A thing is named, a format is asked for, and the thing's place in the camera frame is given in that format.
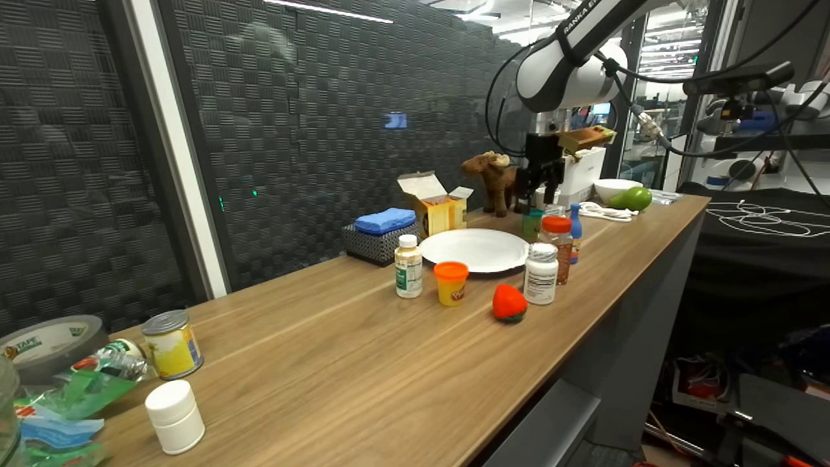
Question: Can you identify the black covered table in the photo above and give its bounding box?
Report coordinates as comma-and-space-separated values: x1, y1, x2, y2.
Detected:
683, 184, 830, 295

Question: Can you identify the brown green wrist camera block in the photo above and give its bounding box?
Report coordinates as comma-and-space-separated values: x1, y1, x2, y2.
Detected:
556, 124, 620, 158

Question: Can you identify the grey duct tape roll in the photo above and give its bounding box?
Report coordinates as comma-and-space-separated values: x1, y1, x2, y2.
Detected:
0, 312, 109, 383

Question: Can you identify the white bottle green label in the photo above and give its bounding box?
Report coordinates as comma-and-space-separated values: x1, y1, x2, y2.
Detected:
391, 230, 425, 302

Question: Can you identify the green fruit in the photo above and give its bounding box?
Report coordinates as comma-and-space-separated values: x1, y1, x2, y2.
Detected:
620, 184, 656, 212

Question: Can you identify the white bowl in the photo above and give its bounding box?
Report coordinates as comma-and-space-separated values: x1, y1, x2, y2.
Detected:
592, 177, 643, 208

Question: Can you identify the blue toy bottle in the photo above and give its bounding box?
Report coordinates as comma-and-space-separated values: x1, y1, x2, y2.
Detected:
569, 203, 586, 267

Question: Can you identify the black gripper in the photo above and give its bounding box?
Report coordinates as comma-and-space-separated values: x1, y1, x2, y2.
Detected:
513, 129, 570, 219

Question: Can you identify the white cloth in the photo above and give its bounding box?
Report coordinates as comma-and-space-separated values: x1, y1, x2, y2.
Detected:
576, 199, 640, 225

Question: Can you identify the open yellow cardboard box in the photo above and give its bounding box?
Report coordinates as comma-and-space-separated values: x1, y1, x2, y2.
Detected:
395, 169, 478, 239

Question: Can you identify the orange lid spice jar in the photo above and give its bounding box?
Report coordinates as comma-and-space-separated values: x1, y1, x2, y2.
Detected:
541, 215, 576, 286

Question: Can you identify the yellow can grey lid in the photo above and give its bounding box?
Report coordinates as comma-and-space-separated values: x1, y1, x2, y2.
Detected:
140, 308, 207, 381

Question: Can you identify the white pill bottle grey label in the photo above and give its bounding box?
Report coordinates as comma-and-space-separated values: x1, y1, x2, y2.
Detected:
522, 241, 564, 308

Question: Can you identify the green plastic wrapper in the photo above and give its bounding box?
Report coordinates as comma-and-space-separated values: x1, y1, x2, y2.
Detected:
15, 335, 153, 435

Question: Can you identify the grey woven basket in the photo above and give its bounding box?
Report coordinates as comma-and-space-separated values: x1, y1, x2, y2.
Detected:
342, 219, 425, 267

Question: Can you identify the white paper plate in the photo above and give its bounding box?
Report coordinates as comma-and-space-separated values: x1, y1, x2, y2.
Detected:
417, 225, 533, 277

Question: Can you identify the small white jar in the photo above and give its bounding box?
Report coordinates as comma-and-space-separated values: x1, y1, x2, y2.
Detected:
142, 379, 211, 456

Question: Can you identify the white cable coil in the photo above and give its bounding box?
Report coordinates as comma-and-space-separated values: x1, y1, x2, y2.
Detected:
705, 197, 830, 241

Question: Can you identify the red toy strawberry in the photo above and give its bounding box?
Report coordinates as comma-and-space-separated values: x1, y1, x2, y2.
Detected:
490, 283, 533, 326

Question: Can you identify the brown plush moose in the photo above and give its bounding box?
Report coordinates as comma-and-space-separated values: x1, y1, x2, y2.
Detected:
459, 149, 522, 219

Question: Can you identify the orange lid yellow putty tub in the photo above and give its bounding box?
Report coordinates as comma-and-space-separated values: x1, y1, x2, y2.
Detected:
430, 260, 472, 308

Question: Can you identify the blue plastic wrapper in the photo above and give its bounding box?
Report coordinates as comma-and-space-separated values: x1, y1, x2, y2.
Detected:
18, 412, 109, 452

